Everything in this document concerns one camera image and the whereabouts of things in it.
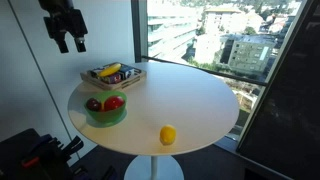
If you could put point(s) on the black window railing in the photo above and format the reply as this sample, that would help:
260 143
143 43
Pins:
206 70

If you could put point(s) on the dark purple plastic plum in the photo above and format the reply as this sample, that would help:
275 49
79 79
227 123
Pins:
93 104

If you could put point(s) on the red plastic apple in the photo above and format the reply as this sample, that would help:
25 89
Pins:
114 102

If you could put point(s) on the large black panel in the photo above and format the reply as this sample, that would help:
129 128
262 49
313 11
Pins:
286 110

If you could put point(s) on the white printed cube box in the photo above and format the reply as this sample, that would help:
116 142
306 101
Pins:
96 72

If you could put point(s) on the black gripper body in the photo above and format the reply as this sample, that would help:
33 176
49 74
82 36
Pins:
63 21

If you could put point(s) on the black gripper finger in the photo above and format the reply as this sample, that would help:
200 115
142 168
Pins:
80 44
62 46

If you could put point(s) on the white table pedestal base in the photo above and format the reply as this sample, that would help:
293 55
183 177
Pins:
153 168

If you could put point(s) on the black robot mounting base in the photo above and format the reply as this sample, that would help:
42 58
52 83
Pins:
20 150

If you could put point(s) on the yellow plastic banana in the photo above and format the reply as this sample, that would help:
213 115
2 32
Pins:
109 70

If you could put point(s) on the green plastic bowl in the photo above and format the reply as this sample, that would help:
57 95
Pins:
108 115

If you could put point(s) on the yellow plastic lemon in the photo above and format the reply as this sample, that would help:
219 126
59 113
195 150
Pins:
167 134

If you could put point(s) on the blue printed cube box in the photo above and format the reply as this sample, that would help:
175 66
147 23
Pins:
126 71

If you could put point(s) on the dark window frame post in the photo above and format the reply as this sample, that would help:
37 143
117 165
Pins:
138 30

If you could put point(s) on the wooden slatted tray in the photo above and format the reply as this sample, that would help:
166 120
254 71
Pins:
115 86

